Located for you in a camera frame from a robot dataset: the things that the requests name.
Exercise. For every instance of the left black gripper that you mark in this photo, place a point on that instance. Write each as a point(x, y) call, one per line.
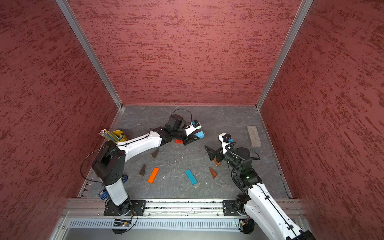
point(190, 138)

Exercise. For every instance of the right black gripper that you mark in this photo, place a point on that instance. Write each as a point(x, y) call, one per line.
point(212, 154)

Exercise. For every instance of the dark brown wedge block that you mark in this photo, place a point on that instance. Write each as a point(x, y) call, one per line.
point(142, 170)

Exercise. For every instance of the light blue rectangular block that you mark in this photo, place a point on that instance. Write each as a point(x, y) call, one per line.
point(200, 134)

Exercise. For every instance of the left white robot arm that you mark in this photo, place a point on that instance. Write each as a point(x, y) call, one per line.
point(110, 162)

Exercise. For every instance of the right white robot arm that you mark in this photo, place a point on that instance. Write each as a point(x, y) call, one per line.
point(255, 201)

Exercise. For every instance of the reddish brown wedge block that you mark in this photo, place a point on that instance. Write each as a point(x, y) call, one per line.
point(213, 173)

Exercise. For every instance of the teal flat block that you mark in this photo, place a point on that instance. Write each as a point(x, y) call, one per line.
point(191, 177)

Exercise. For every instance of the grey rectangular eraser block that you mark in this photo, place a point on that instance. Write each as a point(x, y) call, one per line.
point(254, 136)

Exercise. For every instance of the orange flat block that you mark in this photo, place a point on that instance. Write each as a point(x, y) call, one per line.
point(153, 175)

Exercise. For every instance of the yellow pencil cup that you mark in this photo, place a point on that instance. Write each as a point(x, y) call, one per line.
point(121, 137)

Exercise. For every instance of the bundle of pencils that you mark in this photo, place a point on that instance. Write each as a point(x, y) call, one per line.
point(109, 136)

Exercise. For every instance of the blue stapler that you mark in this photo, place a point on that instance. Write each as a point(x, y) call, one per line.
point(114, 188)

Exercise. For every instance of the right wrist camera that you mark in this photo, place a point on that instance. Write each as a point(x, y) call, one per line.
point(225, 140)

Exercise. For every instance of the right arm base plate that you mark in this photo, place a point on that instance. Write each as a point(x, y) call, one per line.
point(234, 208)

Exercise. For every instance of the white slotted cable duct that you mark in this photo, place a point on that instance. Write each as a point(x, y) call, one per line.
point(225, 225)

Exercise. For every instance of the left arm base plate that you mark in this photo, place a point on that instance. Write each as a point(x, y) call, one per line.
point(127, 208)

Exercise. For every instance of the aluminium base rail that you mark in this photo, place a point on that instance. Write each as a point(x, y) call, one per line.
point(155, 208)

